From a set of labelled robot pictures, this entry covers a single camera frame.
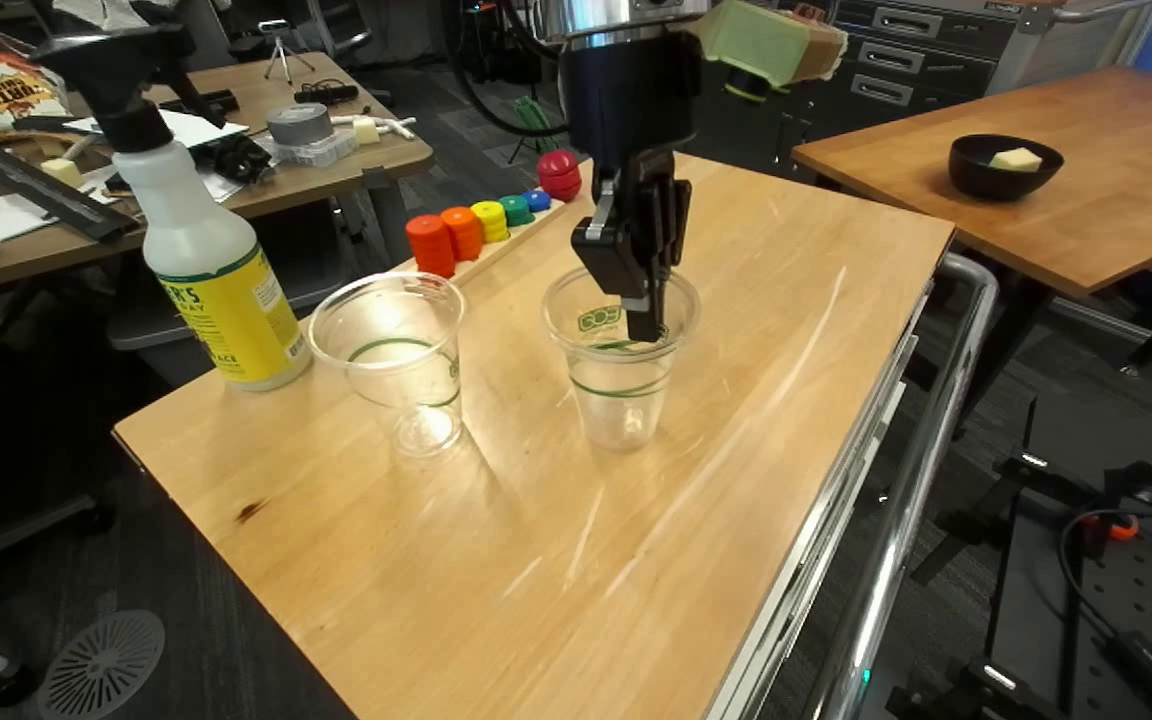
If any steel tool cart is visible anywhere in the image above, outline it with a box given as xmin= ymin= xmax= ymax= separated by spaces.
xmin=708 ymin=250 xmax=1000 ymax=720

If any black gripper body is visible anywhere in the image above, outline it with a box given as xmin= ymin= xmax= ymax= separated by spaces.
xmin=566 ymin=27 xmax=708 ymax=290

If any blue wooden cylinder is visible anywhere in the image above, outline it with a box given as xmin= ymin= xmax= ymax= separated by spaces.
xmin=529 ymin=187 xmax=551 ymax=212

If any red wooden cylinder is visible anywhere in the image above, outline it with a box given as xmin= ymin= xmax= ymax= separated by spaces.
xmin=405 ymin=217 xmax=457 ymax=276

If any brown office desk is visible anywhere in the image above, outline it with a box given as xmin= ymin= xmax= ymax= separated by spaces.
xmin=0 ymin=51 xmax=433 ymax=287

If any snack chip bag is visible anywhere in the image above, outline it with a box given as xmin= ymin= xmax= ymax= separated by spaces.
xmin=0 ymin=33 xmax=68 ymax=131

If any grey duct tape roll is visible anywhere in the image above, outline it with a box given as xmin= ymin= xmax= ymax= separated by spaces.
xmin=268 ymin=104 xmax=332 ymax=143

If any orange wooden cylinder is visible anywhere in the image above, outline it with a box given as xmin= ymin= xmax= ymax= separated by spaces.
xmin=442 ymin=205 xmax=486 ymax=258

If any clear plastic cup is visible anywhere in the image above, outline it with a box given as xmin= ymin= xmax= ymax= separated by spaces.
xmin=544 ymin=267 xmax=701 ymax=452
xmin=306 ymin=270 xmax=470 ymax=456

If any orange handled clamp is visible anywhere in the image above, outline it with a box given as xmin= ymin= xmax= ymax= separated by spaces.
xmin=1081 ymin=510 xmax=1140 ymax=545

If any black drawer cabinet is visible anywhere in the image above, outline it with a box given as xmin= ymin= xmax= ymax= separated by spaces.
xmin=693 ymin=0 xmax=1152 ymax=174

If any green wooden cylinder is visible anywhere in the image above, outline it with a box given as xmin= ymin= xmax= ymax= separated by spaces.
xmin=501 ymin=196 xmax=533 ymax=228

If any yellow wooden cylinder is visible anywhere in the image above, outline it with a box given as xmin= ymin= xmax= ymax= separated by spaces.
xmin=472 ymin=199 xmax=512 ymax=244

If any yellow label spray bottle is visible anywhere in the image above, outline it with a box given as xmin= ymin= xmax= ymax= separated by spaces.
xmin=35 ymin=27 xmax=307 ymax=393

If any wooden side table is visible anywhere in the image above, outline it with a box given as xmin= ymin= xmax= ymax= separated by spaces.
xmin=790 ymin=69 xmax=1152 ymax=404

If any black bowl with food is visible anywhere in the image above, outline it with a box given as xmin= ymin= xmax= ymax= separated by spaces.
xmin=950 ymin=137 xmax=1066 ymax=199

